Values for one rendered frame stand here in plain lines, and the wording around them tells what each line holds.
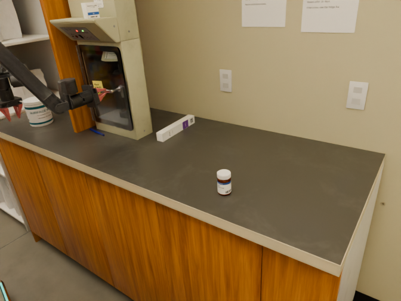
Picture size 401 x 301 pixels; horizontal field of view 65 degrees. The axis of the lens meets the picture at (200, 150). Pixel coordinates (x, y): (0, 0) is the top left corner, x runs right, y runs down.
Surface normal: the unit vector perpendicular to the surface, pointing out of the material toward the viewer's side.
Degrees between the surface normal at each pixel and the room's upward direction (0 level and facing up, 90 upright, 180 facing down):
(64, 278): 0
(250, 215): 1
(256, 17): 90
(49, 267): 0
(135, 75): 90
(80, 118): 90
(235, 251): 90
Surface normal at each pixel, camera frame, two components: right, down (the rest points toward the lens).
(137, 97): 0.81, 0.22
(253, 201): -0.07, -0.89
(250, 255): -0.58, 0.40
